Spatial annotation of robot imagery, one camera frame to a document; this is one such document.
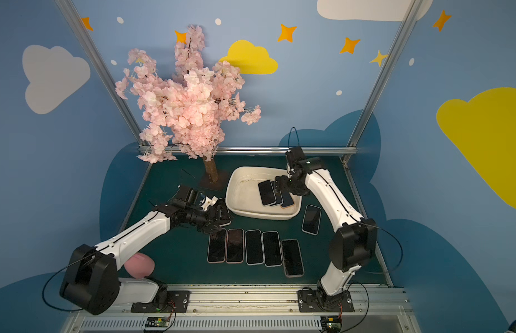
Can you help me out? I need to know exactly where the phone salmon case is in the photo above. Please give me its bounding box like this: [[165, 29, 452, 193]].
[[301, 205, 322, 236]]

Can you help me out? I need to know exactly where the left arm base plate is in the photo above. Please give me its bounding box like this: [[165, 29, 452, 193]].
[[130, 290, 191, 314]]

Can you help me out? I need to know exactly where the brown tree base plate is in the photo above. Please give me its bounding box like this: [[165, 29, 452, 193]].
[[198, 170, 230, 191]]

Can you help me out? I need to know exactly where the phone light pink case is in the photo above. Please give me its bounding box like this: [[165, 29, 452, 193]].
[[281, 239, 304, 278]]

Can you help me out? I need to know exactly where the phone coral case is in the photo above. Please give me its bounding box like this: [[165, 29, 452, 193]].
[[225, 228, 245, 264]]

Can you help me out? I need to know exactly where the right circuit board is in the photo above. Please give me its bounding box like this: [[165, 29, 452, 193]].
[[320, 316, 342, 333]]

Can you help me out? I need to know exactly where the phone grey case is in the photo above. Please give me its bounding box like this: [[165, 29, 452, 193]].
[[271, 181, 294, 208]]

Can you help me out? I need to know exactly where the pink spray bottle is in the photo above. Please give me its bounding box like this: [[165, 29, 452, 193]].
[[123, 253, 155, 279]]

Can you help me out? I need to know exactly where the circuit board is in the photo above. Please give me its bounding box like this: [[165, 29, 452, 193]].
[[320, 316, 342, 333], [144, 317, 171, 330]]

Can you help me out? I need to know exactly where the pink cherry blossom tree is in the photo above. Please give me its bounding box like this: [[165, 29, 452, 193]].
[[115, 26, 261, 182]]

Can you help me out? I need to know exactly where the left circuit board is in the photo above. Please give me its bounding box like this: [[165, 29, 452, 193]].
[[144, 317, 171, 330]]

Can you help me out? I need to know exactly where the phone white case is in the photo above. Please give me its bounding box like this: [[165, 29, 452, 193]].
[[262, 231, 283, 267]]

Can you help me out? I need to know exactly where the phone cream case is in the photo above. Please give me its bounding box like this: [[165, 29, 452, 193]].
[[207, 228, 227, 264]]

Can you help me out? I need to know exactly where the white plastic storage box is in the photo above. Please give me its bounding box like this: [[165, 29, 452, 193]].
[[225, 166, 302, 221]]

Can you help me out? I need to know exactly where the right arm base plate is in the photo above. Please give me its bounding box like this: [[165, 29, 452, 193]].
[[297, 287, 354, 313]]

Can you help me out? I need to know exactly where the phone blue case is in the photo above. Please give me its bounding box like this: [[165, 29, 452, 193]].
[[258, 180, 277, 206]]

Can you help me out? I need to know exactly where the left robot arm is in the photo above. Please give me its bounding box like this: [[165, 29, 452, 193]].
[[59, 198, 232, 315]]

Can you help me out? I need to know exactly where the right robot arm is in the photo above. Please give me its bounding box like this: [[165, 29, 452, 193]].
[[280, 147, 378, 299]]

